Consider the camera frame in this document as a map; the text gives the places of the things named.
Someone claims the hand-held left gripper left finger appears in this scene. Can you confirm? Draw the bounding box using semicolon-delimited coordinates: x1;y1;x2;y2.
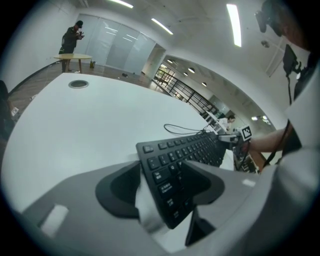
22;160;173;256

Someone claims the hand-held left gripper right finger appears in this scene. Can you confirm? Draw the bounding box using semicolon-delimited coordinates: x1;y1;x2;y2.
181;159;276;248

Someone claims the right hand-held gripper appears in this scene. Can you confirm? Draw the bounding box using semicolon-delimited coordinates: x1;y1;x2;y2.
217;125;253;152

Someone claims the black keyboard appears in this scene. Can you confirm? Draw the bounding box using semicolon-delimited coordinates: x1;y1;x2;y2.
135;131;227;230

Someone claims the person's right forearm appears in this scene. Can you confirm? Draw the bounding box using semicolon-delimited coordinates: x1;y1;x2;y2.
248;127;288;154

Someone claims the black metal railing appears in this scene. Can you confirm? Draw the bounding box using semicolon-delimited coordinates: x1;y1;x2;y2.
153;69;221;118

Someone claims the white rectangular desk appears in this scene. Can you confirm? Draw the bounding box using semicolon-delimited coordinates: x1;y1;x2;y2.
1;72;236;251

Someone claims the person's black clothing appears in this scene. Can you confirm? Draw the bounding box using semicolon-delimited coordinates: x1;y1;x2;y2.
293;53;318;101

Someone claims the black chest-mounted device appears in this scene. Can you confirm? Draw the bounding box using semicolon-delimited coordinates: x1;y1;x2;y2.
282;44;308;79

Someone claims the long ceiling light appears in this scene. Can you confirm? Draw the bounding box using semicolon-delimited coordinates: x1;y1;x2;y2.
151;17;174;35
226;3;243;48
107;0;134;9

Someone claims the person's head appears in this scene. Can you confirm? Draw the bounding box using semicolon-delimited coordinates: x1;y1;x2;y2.
279;0;316;52

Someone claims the round wooden table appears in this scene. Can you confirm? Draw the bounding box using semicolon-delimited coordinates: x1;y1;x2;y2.
53;53;93;74

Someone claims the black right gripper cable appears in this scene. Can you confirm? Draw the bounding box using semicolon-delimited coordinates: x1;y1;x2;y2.
234;142;251;171

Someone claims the dark shoulder strap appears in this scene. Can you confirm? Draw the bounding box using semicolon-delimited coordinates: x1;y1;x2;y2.
262;119;295;169

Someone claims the black keyboard cable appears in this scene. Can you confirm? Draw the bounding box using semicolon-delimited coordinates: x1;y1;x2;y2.
163;123;213;136

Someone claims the round desk cable grommet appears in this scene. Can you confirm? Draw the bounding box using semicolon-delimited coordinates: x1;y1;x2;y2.
68;79;90;89

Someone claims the black head-worn camera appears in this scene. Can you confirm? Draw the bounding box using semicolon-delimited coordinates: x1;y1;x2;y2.
254;0;283;37

